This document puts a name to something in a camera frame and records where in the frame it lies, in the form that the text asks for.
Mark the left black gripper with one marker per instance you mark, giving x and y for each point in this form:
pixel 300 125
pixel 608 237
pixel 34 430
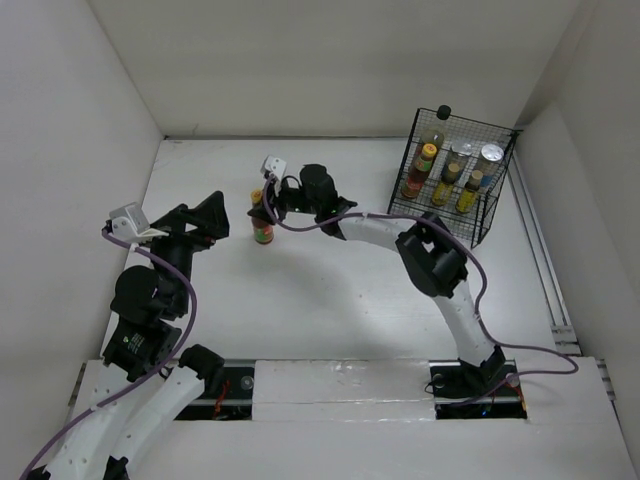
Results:
pixel 210 216

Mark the small yellow bottle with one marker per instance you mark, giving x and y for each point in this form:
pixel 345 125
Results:
pixel 443 190
pixel 468 195

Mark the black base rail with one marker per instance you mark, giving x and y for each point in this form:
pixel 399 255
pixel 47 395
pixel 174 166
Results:
pixel 232 400

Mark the yellow-cap sauce bottle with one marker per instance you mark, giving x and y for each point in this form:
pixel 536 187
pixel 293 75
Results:
pixel 419 171
pixel 262 231

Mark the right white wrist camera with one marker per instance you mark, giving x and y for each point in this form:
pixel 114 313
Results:
pixel 273 166

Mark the black wire mesh rack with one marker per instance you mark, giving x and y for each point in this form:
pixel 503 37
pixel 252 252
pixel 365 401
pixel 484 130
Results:
pixel 474 226

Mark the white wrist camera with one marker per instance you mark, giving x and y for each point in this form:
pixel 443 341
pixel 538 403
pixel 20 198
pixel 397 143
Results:
pixel 273 166
pixel 128 224

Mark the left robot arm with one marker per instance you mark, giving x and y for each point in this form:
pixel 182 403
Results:
pixel 147 376

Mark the tall clear black-cap bottle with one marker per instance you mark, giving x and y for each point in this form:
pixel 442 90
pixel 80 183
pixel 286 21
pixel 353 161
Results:
pixel 435 132

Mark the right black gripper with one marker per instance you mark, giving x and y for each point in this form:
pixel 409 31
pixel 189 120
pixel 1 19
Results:
pixel 278 204

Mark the white jar silver lid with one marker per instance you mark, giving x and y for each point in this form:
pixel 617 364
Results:
pixel 459 154
pixel 488 162

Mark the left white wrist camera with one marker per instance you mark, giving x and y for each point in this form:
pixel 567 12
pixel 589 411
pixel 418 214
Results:
pixel 128 224

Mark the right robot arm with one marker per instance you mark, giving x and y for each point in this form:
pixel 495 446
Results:
pixel 433 259

